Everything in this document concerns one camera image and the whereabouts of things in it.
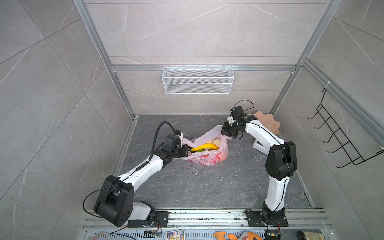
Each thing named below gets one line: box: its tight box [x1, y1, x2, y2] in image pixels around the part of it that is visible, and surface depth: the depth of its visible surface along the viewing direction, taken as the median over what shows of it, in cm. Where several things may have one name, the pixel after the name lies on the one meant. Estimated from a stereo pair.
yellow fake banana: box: [190, 143, 218, 152], surface depth 95 cm
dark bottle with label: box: [296, 230, 325, 240], surface depth 67 cm
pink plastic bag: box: [177, 124, 232, 167], surface depth 88 cm
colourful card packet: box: [165, 229, 186, 240], surface depth 69 cm
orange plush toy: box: [213, 231, 264, 240], surface depth 68 cm
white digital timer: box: [249, 133, 274, 155], surface depth 59 cm
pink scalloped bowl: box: [247, 111, 281, 135], surface depth 113 cm
